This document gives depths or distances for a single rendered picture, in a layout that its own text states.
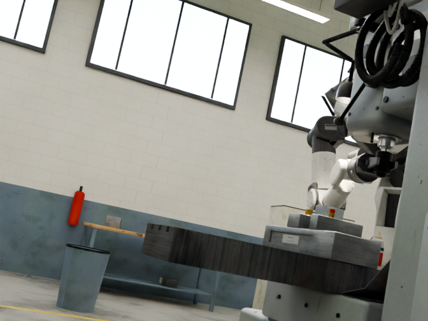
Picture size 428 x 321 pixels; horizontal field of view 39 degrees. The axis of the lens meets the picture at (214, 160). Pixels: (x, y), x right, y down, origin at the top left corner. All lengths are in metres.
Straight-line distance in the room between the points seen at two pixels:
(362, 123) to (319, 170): 0.53
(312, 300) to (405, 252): 0.43
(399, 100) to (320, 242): 0.42
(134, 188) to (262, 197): 2.19
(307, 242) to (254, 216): 8.33
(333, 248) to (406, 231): 0.28
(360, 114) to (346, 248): 0.43
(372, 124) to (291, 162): 8.57
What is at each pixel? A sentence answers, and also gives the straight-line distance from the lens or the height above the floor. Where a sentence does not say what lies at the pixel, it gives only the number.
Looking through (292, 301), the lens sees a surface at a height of 0.80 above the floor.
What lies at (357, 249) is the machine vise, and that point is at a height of 0.97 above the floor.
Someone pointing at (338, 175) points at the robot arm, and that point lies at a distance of 1.97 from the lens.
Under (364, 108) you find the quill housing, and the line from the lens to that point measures 1.76.
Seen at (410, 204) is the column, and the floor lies 1.07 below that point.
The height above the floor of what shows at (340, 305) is 0.82.
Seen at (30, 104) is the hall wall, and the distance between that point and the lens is 9.04.
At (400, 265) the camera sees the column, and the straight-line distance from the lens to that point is 1.30.
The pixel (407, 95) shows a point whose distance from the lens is 1.59.
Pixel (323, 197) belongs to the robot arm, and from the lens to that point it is 2.15.
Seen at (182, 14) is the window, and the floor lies 4.39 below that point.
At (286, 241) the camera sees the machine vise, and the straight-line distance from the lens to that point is 1.70.
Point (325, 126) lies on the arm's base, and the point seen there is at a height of 1.42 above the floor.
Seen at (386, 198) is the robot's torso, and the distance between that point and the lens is 2.55.
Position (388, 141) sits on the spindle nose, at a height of 1.29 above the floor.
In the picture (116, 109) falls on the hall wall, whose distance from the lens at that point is 9.24.
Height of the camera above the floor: 0.90
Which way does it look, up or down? 8 degrees up
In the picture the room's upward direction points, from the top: 12 degrees clockwise
